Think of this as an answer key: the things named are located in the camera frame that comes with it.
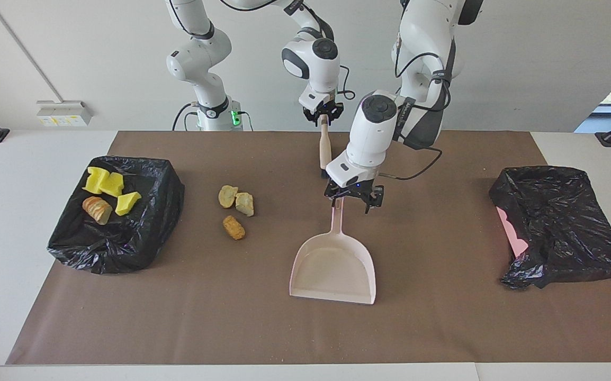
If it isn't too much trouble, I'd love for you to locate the brown toy bread roll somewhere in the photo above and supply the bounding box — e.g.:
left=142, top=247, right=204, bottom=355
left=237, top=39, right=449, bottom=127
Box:
left=222, top=215, right=246, bottom=241

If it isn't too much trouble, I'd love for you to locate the pink plastic bin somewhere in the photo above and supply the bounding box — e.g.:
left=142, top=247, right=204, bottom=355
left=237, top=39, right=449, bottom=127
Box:
left=496, top=206, right=529, bottom=260

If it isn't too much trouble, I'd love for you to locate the brown paper table mat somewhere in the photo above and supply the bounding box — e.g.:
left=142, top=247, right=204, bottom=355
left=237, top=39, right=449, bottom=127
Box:
left=6, top=131, right=611, bottom=366

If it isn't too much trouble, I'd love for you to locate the black plastic trash bag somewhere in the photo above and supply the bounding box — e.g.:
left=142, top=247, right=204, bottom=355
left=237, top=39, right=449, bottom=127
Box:
left=47, top=156, right=185, bottom=275
left=489, top=166, right=611, bottom=290

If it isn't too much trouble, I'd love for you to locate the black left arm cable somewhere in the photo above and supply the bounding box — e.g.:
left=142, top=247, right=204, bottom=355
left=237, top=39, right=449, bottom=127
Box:
left=380, top=37, right=455, bottom=182

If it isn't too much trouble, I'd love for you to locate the white wall cable conduit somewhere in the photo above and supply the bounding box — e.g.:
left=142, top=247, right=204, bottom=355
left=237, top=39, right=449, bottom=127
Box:
left=0, top=0, right=65, bottom=102

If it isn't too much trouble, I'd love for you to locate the white wall socket box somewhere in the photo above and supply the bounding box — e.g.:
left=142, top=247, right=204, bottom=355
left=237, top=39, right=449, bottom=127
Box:
left=37, top=100, right=93, bottom=127

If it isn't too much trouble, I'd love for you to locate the yellow sponge piece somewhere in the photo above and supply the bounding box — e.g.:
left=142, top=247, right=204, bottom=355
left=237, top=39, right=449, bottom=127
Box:
left=115, top=192, right=142, bottom=216
left=99, top=172, right=125, bottom=198
left=83, top=167, right=109, bottom=195

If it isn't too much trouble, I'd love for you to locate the beige plastic dustpan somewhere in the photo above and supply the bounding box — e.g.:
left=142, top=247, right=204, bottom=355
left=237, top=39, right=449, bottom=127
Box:
left=289, top=197, right=378, bottom=305

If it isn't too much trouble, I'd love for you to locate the beige hand brush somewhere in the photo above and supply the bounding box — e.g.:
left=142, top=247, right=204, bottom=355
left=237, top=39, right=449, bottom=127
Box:
left=319, top=119, right=333, bottom=178

